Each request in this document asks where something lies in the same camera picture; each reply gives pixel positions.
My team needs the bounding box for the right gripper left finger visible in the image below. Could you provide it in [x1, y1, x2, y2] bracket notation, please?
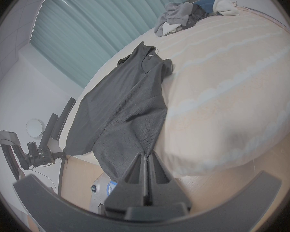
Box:
[104, 152, 145, 218]

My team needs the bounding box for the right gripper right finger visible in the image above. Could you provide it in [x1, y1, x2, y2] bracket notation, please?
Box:
[147, 150, 192, 212]

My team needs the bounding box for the black T-shirt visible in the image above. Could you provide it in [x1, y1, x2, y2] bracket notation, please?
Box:
[63, 41, 175, 182]

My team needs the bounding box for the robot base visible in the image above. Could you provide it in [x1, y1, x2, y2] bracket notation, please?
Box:
[89, 172, 120, 214]

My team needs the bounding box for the bed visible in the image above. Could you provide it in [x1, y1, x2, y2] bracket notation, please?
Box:
[58, 0, 290, 199]

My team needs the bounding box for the pile of clothes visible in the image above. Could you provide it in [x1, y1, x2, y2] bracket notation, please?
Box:
[154, 0, 240, 37]

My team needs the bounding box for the round white mirror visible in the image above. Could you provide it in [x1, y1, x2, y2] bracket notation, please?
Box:
[26, 119, 43, 139]

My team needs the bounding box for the black chest of drawers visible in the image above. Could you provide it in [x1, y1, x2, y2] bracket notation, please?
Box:
[39, 97, 76, 149]

